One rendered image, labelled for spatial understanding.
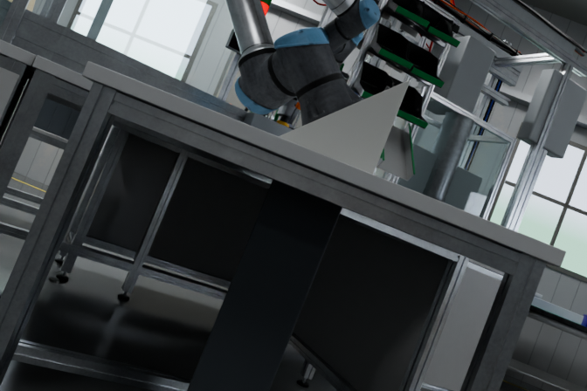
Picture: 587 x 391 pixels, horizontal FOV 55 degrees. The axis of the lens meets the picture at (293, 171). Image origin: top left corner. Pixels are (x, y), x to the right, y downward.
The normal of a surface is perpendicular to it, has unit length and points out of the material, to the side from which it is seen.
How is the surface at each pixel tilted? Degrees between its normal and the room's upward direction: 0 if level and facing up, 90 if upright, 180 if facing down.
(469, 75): 90
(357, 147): 90
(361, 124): 90
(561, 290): 90
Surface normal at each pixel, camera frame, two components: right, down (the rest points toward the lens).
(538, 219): -0.03, -0.07
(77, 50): 0.40, 0.11
